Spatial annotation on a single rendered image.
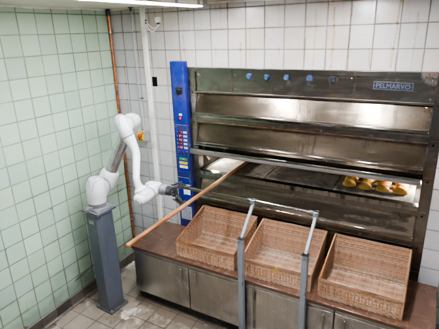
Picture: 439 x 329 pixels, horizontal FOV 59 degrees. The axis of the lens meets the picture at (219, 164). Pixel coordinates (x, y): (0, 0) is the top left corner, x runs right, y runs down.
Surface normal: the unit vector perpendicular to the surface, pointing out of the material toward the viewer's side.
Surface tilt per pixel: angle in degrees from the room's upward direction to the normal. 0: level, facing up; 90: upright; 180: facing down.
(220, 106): 70
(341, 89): 90
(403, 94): 90
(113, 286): 90
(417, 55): 90
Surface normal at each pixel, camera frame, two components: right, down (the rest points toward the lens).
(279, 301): -0.48, 0.31
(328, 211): -0.46, -0.04
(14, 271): 0.87, 0.14
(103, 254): 0.21, 0.32
